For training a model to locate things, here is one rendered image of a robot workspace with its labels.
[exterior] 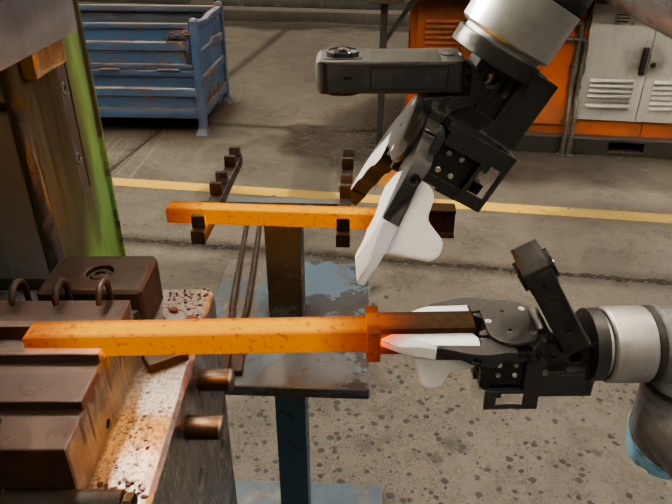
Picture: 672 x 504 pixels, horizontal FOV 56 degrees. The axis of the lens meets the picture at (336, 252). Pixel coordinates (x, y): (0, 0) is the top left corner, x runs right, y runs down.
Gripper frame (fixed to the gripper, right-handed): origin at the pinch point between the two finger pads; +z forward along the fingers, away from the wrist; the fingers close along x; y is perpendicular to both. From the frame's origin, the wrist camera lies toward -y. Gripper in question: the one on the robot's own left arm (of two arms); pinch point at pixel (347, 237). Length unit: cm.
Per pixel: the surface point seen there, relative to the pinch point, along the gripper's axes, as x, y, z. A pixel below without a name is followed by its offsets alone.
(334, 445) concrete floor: 81, 53, 98
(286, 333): -1.4, -0.4, 11.1
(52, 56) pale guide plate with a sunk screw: 29.2, -35.3, 8.8
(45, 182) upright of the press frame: 23.9, -30.2, 22.2
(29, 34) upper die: -2.0, -28.8, -4.4
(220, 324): 0.3, -6.0, 14.3
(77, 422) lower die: -9.5, -14.1, 22.3
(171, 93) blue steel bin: 354, -50, 124
